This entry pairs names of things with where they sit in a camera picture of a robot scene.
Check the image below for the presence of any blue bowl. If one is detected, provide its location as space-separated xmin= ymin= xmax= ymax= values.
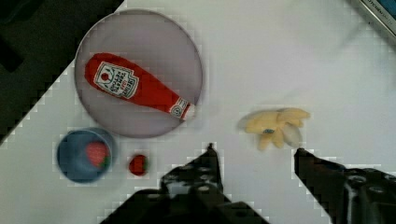
xmin=56 ymin=128 xmax=117 ymax=183

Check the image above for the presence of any grey round plate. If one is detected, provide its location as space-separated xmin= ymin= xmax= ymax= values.
xmin=75 ymin=9 xmax=204 ymax=138

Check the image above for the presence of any strawberry in blue bowl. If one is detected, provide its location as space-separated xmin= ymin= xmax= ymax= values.
xmin=86 ymin=142 xmax=110 ymax=169

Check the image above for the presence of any strawberry on table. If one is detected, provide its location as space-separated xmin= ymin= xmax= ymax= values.
xmin=128 ymin=154 xmax=149 ymax=176

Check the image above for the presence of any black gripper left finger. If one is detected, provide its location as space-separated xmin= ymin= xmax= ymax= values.
xmin=161 ymin=143 xmax=223 ymax=198

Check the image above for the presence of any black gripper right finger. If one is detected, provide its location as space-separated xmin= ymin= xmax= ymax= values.
xmin=294 ymin=148 xmax=396 ymax=224

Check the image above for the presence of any red plush ketchup bottle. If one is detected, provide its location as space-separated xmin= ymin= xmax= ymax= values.
xmin=84 ymin=53 xmax=195 ymax=120

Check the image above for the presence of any silver toaster oven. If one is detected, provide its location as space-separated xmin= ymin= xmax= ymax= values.
xmin=350 ymin=0 xmax=396 ymax=41

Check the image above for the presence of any yellow plush banana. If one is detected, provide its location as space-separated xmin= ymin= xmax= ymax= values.
xmin=238 ymin=107 xmax=311 ymax=150

